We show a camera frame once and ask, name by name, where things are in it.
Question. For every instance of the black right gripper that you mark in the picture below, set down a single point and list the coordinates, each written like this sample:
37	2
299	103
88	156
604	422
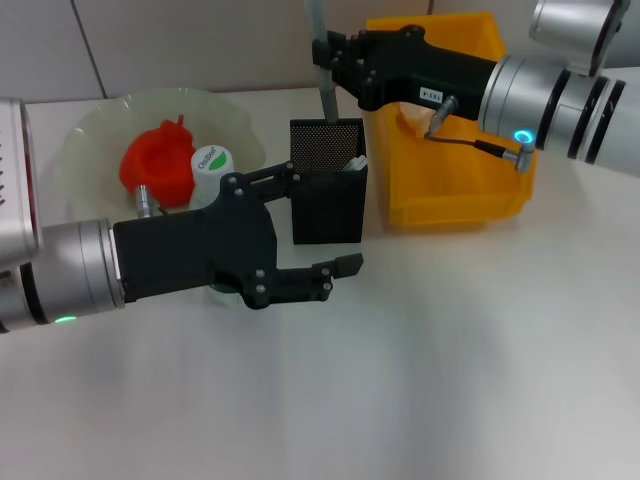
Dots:
425	70

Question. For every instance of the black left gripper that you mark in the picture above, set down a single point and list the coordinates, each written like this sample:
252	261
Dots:
200	250

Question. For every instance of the grey pen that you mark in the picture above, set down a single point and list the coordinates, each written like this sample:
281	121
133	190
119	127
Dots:
327	100

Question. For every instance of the white paper ball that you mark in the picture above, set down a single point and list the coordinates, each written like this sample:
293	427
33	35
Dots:
412	117

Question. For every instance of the clear bottle with green label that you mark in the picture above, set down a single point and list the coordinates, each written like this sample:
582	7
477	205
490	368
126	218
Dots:
212	162

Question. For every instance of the mint green utility knife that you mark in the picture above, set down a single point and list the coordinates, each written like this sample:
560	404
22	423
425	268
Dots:
357	162

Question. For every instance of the black mesh pen holder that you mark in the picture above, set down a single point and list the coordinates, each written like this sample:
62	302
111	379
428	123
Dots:
340	210

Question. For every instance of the pale green glass fruit plate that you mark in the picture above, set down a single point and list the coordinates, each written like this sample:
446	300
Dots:
225	115

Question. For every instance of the silver left gripper connector stub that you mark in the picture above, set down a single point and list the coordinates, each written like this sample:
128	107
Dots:
143	200

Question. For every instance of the yellow plastic bin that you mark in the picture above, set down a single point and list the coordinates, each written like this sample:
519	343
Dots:
450	190

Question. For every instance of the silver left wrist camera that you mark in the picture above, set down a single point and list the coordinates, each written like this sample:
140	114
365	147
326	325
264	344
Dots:
15	190

